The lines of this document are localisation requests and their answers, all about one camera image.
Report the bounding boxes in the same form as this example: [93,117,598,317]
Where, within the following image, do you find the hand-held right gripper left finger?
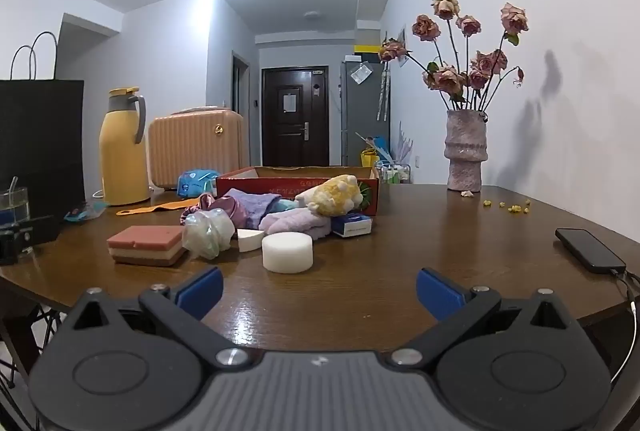
[72,267,254,368]

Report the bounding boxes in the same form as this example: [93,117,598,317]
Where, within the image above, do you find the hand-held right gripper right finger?
[387,267,569,368]

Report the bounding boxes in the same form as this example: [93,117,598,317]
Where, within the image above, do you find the clear plastic wrap ball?
[181,208,236,260]

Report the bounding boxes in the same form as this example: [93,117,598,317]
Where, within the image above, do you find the white card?
[236,228,266,253]

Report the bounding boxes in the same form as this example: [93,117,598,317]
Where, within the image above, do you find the pink layered sponge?
[106,226,186,268]

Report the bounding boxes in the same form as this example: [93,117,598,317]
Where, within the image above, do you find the purple satin scrunchie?
[181,193,249,228]

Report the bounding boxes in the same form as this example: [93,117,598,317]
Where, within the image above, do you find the white round sponge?
[262,232,314,274]

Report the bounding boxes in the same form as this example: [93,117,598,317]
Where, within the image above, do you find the purple knitted cloth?
[220,189,283,231]

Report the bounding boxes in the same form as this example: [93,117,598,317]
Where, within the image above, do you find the blue and white small pack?
[331,213,373,239]

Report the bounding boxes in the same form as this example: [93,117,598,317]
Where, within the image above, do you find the lilac fuzzy cloth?
[258,209,333,243]

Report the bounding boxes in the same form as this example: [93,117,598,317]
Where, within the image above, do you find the orange cardboard box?
[216,166,381,217]

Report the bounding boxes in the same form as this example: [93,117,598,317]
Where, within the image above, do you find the cream yellow plush toy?
[295,175,373,217]

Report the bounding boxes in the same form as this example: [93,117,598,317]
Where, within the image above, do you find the blue tissue pack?
[177,168,222,199]

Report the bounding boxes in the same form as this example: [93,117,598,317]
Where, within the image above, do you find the scattered yellow petal bits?
[484,198,532,214]

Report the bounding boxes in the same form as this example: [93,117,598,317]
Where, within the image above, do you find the metal storage cart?
[375,161,412,184]

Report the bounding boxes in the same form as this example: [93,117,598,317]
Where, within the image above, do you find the blue plastic wrapper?
[64,202,109,224]

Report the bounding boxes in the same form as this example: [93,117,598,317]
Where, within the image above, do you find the peach ribbed suitcase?
[147,107,249,192]

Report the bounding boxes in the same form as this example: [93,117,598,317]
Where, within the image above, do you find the mauve ceramic vase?
[445,109,488,192]

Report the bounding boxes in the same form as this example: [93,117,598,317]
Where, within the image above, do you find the purple artificial flowers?
[397,121,416,162]

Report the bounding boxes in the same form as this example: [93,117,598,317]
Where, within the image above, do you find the black smartphone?
[555,228,627,275]

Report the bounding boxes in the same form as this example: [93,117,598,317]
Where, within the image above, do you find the yellow thermos jug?
[98,87,151,206]

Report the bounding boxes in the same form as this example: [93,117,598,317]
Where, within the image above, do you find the black device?
[0,215,61,266]

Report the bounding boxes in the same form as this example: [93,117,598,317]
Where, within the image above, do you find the dark wooden entrance door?
[261,67,331,168]

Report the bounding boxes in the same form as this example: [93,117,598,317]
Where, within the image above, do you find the grey refrigerator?
[340,60,391,166]

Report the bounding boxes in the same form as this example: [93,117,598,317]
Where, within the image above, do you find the clear glass with straw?
[0,176,31,224]

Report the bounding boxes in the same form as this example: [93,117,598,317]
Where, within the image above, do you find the dark side door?
[231,51,251,122]

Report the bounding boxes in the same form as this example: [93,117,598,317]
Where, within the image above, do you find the dried pink roses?
[378,0,529,114]

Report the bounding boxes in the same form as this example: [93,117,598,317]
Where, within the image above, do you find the black paper bag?
[0,31,86,222]

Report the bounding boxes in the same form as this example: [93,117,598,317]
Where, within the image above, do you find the yellow and black box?
[354,43,385,62]

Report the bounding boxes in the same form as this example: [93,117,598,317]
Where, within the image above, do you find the phone charging cable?
[610,268,640,387]

